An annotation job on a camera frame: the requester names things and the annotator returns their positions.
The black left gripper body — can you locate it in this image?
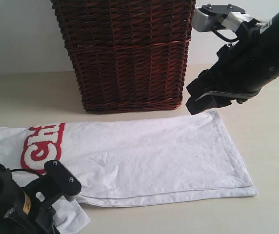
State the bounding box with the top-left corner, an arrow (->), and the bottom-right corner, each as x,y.
0,164 -> 61,234

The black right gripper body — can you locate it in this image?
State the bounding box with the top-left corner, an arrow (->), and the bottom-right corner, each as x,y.
205,12 -> 279,93

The white t-shirt with red lettering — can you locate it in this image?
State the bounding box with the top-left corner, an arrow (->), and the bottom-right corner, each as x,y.
0,111 -> 257,234

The dark brown wicker basket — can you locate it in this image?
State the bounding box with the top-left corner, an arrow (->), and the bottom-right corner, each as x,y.
52,0 -> 196,114

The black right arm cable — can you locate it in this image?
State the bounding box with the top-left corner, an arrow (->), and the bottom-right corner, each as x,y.
211,25 -> 241,43

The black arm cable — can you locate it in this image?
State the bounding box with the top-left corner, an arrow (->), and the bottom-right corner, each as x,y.
7,168 -> 39,175
211,25 -> 241,43

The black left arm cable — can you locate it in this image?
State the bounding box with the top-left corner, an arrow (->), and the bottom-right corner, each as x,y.
7,168 -> 39,175

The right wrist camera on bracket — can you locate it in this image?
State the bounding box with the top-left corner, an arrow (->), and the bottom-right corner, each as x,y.
191,3 -> 261,32

